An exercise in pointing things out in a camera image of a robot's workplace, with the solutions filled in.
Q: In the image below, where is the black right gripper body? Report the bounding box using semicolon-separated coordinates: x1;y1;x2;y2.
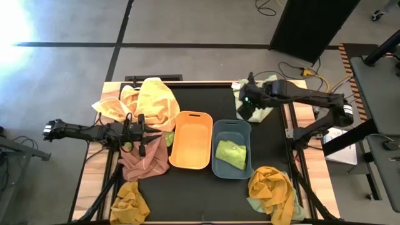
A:
239;79;276;110

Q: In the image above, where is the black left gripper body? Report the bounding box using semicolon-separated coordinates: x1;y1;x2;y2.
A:
123;113;148;158

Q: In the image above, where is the pink striped towel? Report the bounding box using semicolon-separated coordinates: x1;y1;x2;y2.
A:
117;131;171;183

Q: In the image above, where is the mustard yellow towel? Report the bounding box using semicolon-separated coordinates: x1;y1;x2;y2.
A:
109;181;151;225
247;166;295;225

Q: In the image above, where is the orange plastic basket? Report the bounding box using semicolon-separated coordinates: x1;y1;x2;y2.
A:
168;111;214;171

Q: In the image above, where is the blue-grey plastic basket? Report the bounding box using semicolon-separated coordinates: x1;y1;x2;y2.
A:
211;119;254;180

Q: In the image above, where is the large yellow orange towel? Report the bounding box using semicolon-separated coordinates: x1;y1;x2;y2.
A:
91;77;181;133

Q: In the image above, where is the black table mat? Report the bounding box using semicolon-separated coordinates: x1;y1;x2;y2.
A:
120;82;301;223

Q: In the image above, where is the black partition panel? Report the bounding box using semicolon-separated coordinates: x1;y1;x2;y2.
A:
269;0;362;65

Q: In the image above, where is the orange black striped strip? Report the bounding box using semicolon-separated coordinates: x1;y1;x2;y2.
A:
338;42;369;123

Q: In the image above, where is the white paper sheet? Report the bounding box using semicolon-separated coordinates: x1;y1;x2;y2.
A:
322;127;359;166

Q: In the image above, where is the grey stand base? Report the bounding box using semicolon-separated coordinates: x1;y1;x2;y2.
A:
0;136;52;162

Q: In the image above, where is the grey desk top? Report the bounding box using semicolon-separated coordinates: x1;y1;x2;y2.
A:
365;133;400;214
349;54;400;136

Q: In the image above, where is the black pole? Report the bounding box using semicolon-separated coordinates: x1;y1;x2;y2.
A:
363;29;400;67

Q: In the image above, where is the black computer mouse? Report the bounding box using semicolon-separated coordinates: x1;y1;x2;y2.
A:
382;140;400;152

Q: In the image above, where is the chair caster wheel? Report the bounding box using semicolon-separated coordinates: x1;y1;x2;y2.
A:
371;9;387;23

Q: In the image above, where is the yellow power cable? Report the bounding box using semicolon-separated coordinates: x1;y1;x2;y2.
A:
300;67;354;94

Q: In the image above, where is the black bar bracket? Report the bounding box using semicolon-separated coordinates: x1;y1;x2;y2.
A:
124;74;183;83

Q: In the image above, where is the black frame strut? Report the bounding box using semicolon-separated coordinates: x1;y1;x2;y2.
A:
76;146;124;223
287;102;340;222

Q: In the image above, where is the black floor cable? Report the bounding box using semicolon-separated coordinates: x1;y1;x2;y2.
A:
254;0;279;17

